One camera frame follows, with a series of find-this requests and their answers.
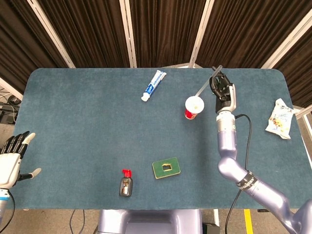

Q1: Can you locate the red cup with white lid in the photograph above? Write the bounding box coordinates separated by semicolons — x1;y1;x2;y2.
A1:
185;96;205;114

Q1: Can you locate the lilac robot torso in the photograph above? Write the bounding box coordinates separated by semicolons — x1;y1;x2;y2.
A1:
97;209;203;234

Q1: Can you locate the white printed snack bag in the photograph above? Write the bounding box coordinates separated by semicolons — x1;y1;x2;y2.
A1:
265;97;301;140

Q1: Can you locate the dark brown pleated curtain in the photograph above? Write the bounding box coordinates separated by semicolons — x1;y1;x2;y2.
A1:
129;0;207;68
197;0;312;69
0;0;66;95
36;0;131;69
270;24;312;108

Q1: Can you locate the black floor cable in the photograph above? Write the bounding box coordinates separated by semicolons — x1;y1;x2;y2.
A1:
70;209;86;234

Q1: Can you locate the blue velvet table cover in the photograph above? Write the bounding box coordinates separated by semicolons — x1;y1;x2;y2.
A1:
5;67;312;211

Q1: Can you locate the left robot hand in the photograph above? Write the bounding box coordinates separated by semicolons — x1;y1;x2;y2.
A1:
0;131;42;190

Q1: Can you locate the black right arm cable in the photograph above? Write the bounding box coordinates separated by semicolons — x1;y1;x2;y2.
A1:
224;114;252;234

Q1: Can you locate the green yellow sponge with hole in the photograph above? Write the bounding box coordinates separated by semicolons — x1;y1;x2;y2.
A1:
152;156;181;180

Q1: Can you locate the black ink bottle red cap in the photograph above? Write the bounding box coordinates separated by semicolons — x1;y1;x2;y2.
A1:
118;169;134;197

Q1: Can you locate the white partition frame post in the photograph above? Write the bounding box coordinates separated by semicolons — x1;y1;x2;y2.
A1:
260;9;312;69
189;0;215;69
118;0;137;68
0;77;24;99
26;0;76;69

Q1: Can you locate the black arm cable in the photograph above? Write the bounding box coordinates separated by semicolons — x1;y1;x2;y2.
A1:
224;114;252;234
0;192;16;226

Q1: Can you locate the red paper cup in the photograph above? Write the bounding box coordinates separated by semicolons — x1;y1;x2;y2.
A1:
184;109;199;120

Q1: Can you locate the white blue toothpaste tube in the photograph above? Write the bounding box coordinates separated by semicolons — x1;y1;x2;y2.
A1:
140;70;167;102

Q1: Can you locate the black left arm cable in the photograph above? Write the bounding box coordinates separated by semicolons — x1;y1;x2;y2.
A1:
0;192;16;226

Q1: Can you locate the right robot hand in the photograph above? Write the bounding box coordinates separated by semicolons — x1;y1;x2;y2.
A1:
209;66;237;115

